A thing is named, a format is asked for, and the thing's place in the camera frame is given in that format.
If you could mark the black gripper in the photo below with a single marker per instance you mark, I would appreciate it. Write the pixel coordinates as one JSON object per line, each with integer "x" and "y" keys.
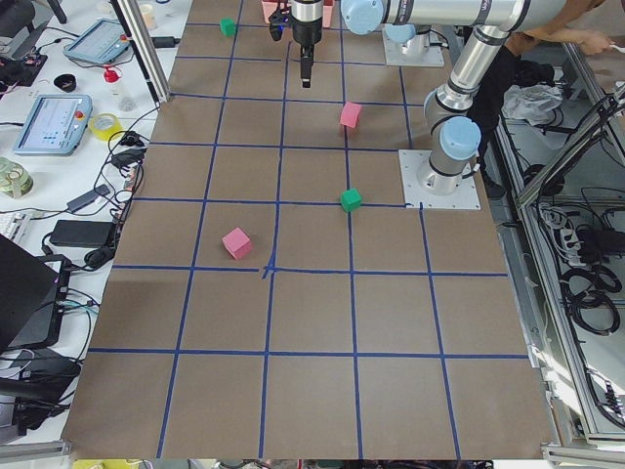
{"x": 306, "y": 32}

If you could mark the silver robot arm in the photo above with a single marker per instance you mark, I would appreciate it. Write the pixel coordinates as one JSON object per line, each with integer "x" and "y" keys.
{"x": 407, "y": 30}

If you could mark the pink plastic bin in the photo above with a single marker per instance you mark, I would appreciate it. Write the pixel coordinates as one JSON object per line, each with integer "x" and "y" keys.
{"x": 269, "y": 6}

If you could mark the pink cube centre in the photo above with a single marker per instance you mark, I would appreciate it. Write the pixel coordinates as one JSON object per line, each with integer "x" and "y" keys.
{"x": 350, "y": 115}

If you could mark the green cube far right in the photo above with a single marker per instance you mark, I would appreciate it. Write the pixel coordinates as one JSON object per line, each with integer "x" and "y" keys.
{"x": 228, "y": 27}

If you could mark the green cube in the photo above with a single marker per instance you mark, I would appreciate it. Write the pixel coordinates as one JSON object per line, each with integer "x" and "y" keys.
{"x": 228, "y": 27}
{"x": 350, "y": 200}

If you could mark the green cube front left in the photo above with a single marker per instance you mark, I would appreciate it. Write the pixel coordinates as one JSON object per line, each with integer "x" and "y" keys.
{"x": 350, "y": 200}

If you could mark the pink cube near gripper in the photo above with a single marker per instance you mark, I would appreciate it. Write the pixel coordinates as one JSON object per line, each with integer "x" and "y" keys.
{"x": 237, "y": 243}

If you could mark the yellow tape roll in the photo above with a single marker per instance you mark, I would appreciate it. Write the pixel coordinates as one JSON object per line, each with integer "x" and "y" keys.
{"x": 105, "y": 126}

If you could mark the black bowl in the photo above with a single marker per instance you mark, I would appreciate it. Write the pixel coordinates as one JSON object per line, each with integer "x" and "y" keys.
{"x": 66, "y": 82}

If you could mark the grey teach pendant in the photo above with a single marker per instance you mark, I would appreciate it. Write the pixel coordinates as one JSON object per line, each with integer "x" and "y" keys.
{"x": 55, "y": 125}

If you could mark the person in black trousers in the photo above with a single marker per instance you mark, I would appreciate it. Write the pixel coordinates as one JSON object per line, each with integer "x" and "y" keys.
{"x": 505, "y": 68}

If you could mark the black power brick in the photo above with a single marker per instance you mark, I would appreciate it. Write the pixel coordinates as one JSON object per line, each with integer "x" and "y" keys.
{"x": 75, "y": 233}

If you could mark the green tape roll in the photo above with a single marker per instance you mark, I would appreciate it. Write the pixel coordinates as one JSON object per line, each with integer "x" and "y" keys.
{"x": 15, "y": 180}

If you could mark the black laptop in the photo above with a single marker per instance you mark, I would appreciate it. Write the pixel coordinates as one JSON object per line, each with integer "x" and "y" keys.
{"x": 32, "y": 291}

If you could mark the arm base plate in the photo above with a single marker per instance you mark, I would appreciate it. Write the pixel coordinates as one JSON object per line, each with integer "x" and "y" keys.
{"x": 424, "y": 188}
{"x": 421, "y": 50}

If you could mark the aluminium profile post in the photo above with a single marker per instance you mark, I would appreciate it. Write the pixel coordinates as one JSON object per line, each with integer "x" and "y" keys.
{"x": 128, "y": 13}

